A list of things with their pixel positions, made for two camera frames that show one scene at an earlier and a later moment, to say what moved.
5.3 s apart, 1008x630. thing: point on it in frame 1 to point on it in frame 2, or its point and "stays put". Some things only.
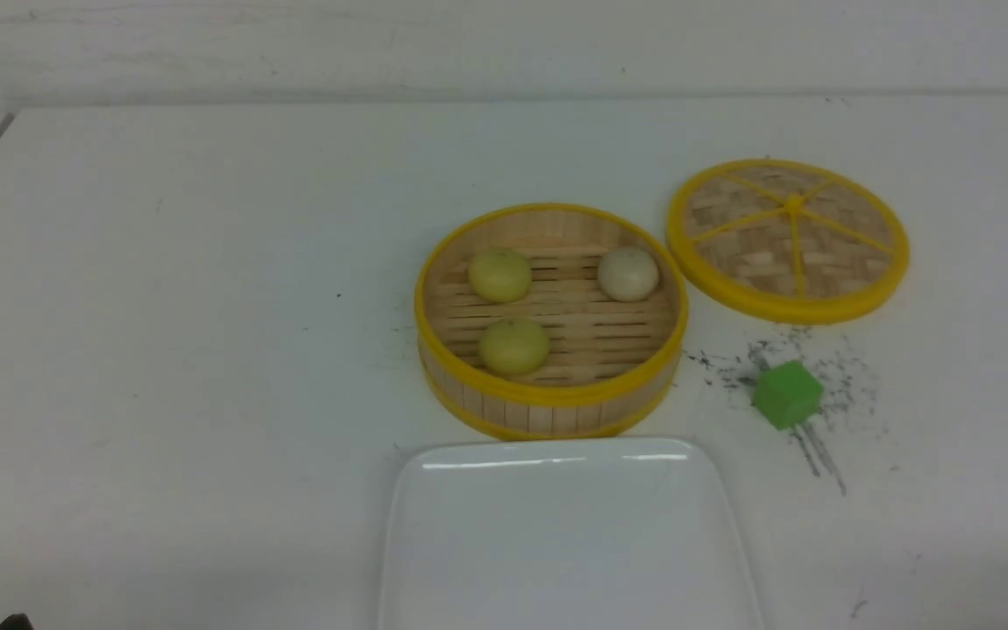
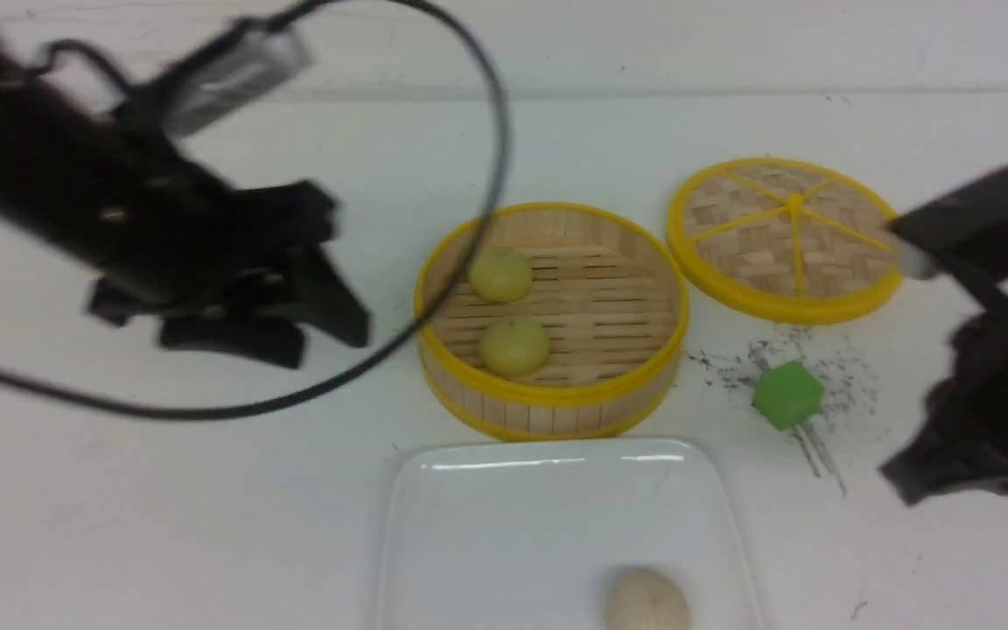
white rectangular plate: [562, 534] stays put
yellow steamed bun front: [514, 346] stays put
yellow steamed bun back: [500, 275] stays put
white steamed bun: [628, 274] to [645, 599]
